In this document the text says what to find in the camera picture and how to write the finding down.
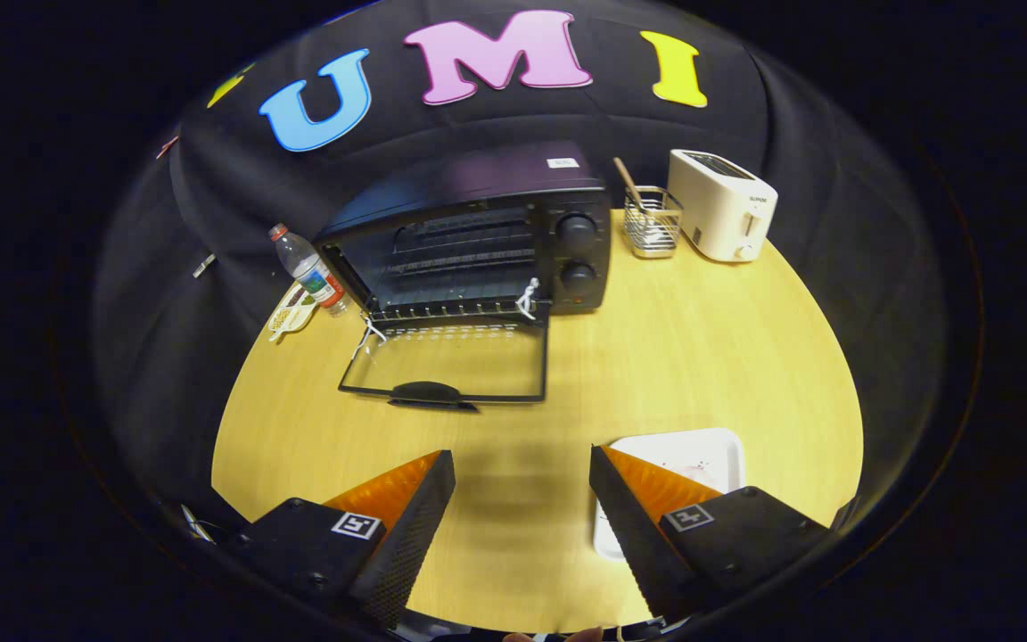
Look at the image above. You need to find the wooden utensil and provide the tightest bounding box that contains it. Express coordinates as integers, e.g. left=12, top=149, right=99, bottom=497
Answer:
left=613, top=158, right=648, bottom=215

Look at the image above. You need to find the clear plastic water bottle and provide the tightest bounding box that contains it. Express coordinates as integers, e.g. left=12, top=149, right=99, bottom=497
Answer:
left=268, top=223, right=349, bottom=317

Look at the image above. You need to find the white green snack packet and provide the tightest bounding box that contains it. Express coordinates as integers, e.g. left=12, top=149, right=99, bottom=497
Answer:
left=267, top=284, right=320, bottom=342

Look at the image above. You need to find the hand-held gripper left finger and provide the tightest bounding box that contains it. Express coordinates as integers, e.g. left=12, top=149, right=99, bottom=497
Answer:
left=228, top=450, right=456, bottom=630

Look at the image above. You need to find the white square plate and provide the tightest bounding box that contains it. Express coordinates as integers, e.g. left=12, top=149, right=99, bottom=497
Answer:
left=592, top=428, right=746, bottom=561

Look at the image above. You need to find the black backdrop cloth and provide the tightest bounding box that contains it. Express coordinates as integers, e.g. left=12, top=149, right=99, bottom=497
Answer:
left=90, top=0, right=951, bottom=536

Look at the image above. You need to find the black toaster oven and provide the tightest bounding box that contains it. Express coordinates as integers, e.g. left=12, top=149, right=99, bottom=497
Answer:
left=313, top=141, right=614, bottom=413

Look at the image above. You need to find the wire utensil holder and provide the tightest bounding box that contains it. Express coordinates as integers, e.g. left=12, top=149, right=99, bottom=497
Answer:
left=623, top=185, right=684, bottom=259

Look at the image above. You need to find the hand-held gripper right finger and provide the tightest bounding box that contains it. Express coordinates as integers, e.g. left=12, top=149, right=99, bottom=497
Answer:
left=589, top=446, right=835, bottom=621

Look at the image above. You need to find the white bread toaster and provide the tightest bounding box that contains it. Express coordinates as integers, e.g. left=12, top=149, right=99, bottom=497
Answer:
left=667, top=149, right=779, bottom=263

